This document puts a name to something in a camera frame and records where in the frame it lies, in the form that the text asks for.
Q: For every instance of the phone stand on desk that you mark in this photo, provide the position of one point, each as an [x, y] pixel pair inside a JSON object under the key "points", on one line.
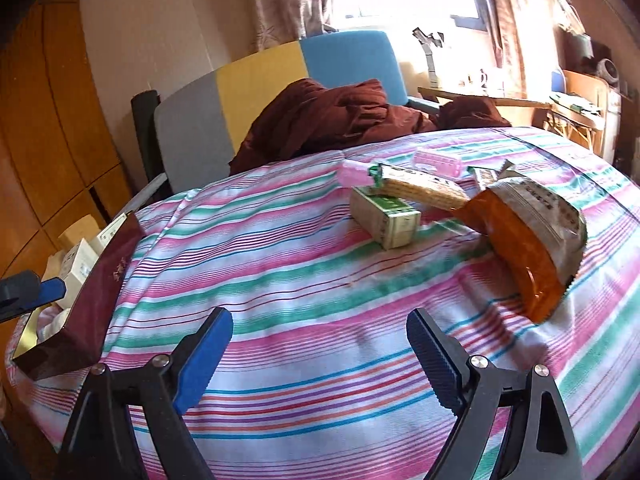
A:
{"points": [[429, 42]]}

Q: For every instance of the small green white box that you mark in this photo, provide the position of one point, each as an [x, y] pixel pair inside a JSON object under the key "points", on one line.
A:
{"points": [[390, 221]]}

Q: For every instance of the grey yellow blue chair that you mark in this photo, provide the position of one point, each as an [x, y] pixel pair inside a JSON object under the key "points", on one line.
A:
{"points": [[187, 139]]}

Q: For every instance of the cream herbal cream box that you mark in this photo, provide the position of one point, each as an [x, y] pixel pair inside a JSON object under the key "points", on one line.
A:
{"points": [[76, 266]]}

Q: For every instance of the striped tablecloth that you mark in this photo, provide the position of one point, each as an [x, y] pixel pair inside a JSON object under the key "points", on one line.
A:
{"points": [[319, 380]]}

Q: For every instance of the pink pill organizer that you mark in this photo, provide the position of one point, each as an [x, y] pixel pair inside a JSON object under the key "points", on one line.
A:
{"points": [[442, 165]]}

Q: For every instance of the orange snack bag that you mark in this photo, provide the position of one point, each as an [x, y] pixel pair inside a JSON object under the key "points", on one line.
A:
{"points": [[537, 233]]}

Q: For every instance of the pink rolled cloth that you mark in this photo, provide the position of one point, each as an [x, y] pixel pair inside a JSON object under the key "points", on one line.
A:
{"points": [[352, 174]]}

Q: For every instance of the small yellow sponge block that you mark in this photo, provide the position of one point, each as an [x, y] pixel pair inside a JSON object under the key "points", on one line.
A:
{"points": [[85, 228]]}

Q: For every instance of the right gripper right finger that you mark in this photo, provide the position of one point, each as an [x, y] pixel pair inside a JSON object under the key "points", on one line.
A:
{"points": [[539, 442]]}

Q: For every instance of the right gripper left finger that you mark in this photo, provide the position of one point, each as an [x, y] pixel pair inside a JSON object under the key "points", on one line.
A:
{"points": [[99, 441]]}

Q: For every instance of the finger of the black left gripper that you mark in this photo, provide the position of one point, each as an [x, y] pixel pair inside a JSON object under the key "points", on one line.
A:
{"points": [[24, 292]]}

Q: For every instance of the wooden side desk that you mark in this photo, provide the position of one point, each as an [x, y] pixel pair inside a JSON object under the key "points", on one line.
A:
{"points": [[581, 108]]}

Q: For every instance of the cracker packet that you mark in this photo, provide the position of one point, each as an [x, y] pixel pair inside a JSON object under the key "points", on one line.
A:
{"points": [[483, 176], [417, 186]]}

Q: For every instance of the dark red jacket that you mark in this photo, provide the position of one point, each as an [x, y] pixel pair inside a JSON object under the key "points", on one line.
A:
{"points": [[306, 118]]}

